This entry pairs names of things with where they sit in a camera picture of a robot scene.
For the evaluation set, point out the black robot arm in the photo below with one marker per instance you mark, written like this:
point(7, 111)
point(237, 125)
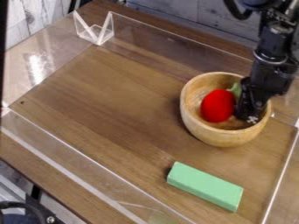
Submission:
point(278, 26)

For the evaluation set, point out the black clamp with bolt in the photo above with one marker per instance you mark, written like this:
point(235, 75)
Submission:
point(40, 214)

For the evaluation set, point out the green rectangular block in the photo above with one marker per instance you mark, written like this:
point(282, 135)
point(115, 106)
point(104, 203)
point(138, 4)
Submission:
point(214, 189)

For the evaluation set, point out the wooden bowl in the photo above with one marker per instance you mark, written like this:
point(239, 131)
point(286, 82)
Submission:
point(221, 134)

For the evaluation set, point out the red round plush tomato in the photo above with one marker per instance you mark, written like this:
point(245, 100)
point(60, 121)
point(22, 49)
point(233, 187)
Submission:
point(218, 104)

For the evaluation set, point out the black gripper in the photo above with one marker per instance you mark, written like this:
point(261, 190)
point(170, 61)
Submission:
point(273, 74)

